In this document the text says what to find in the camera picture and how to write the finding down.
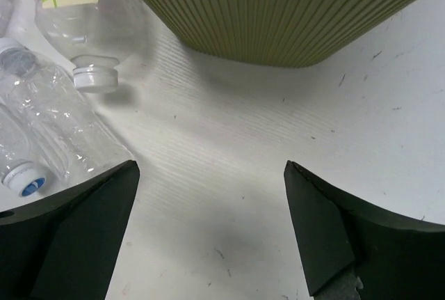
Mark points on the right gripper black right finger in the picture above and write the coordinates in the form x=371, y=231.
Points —
x=352, y=249

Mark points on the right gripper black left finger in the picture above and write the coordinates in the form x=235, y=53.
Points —
x=65, y=246

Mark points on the clear bottle blue-white cap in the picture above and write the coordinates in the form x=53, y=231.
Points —
x=75, y=143

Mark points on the clear plastic bottle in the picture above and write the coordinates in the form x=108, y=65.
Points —
x=16, y=59

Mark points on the clear bottle green orange label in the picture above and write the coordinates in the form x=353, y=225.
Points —
x=86, y=33

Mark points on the olive green ribbed bin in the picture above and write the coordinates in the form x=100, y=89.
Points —
x=281, y=33

